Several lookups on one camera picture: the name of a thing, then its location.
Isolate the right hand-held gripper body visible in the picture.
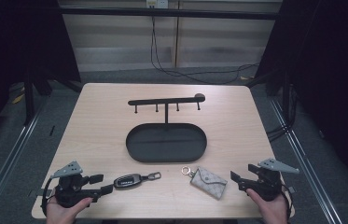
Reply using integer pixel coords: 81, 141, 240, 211
238, 158, 300, 202

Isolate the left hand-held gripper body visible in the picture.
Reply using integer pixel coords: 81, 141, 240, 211
49, 160, 103, 209

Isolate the black car key fob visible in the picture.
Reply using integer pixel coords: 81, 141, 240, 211
113, 171, 162, 189

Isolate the beige key pouch with ring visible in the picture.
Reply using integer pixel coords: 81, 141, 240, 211
181, 165, 229, 201

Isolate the black key rack with tray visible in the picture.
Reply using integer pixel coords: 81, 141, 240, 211
125, 92, 208, 163

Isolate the person's left hand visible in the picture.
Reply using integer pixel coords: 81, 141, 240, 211
45, 196, 94, 224

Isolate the person's right hand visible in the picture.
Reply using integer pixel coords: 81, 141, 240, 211
245, 188, 289, 224

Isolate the black metal stand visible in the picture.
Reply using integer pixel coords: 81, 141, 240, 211
22, 73, 36, 126

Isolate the yellow scrap on floor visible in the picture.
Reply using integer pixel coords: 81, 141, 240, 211
11, 92, 25, 105

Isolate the black curtain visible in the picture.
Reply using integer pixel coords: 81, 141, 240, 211
0, 0, 82, 157
254, 0, 348, 197

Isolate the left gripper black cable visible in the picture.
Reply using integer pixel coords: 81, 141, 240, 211
40, 176, 58, 217

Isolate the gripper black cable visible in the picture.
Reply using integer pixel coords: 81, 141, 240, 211
279, 183, 293, 218
40, 176, 58, 217

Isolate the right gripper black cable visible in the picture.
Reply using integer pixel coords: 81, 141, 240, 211
279, 183, 293, 218

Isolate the metal floor rail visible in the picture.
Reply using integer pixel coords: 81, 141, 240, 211
268, 96, 347, 224
0, 102, 49, 224

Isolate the bundle of black floor cables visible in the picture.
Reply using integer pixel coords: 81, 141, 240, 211
266, 83, 299, 143

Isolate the black wall cable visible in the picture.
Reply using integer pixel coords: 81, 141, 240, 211
149, 16, 260, 86

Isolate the black horizontal frame bar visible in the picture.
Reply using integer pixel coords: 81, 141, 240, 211
58, 7, 283, 21

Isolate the white wall outlet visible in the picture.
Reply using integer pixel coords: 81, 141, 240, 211
146, 0, 170, 9

